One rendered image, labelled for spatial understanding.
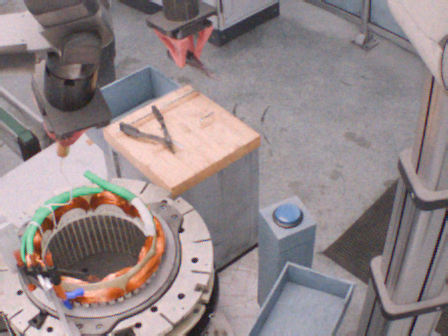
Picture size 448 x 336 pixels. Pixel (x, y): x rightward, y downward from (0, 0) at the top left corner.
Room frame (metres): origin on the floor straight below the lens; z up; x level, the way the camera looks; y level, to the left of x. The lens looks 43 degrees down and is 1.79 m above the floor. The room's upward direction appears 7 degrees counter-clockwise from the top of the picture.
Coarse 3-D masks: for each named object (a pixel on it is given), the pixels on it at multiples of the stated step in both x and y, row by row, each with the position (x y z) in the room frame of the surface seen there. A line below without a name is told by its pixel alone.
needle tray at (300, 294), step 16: (288, 272) 0.57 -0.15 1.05; (304, 272) 0.56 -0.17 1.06; (320, 272) 0.55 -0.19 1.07; (288, 288) 0.56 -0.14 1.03; (304, 288) 0.55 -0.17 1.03; (320, 288) 0.54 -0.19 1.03; (336, 288) 0.53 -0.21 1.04; (352, 288) 0.51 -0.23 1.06; (272, 304) 0.53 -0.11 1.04; (288, 304) 0.53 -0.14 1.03; (304, 304) 0.52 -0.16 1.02; (320, 304) 0.52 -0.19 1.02; (336, 304) 0.51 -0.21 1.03; (256, 320) 0.48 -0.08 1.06; (272, 320) 0.51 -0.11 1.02; (288, 320) 0.50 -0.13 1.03; (304, 320) 0.50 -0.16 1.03; (320, 320) 0.49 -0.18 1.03; (336, 320) 0.46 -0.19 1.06
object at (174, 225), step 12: (156, 204) 0.69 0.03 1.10; (168, 204) 0.69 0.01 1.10; (168, 216) 0.66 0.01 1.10; (180, 216) 0.66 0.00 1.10; (24, 228) 0.67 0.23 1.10; (180, 252) 0.59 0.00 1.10; (180, 264) 0.58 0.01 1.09; (24, 288) 0.56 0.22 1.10; (168, 288) 0.54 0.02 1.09; (36, 300) 0.53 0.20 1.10; (156, 300) 0.52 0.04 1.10; (48, 312) 0.51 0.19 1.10; (132, 312) 0.50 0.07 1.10; (84, 324) 0.49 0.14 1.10; (96, 324) 0.48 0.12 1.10; (108, 324) 0.48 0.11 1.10
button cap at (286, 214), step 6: (282, 204) 0.71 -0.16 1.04; (288, 204) 0.71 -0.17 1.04; (276, 210) 0.70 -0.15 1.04; (282, 210) 0.70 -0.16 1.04; (288, 210) 0.69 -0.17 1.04; (294, 210) 0.69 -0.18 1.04; (276, 216) 0.69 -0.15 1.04; (282, 216) 0.68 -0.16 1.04; (288, 216) 0.68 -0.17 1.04; (294, 216) 0.68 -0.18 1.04; (282, 222) 0.68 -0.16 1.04; (288, 222) 0.67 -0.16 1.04; (294, 222) 0.67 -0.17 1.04
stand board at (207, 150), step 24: (168, 96) 0.99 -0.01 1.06; (120, 120) 0.94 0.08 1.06; (168, 120) 0.92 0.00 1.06; (192, 120) 0.91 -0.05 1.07; (216, 120) 0.91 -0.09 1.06; (120, 144) 0.88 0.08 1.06; (144, 144) 0.87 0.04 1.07; (192, 144) 0.85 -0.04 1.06; (216, 144) 0.84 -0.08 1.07; (240, 144) 0.84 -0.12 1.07; (144, 168) 0.82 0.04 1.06; (168, 168) 0.80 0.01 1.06; (192, 168) 0.79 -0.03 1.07; (216, 168) 0.80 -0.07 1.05
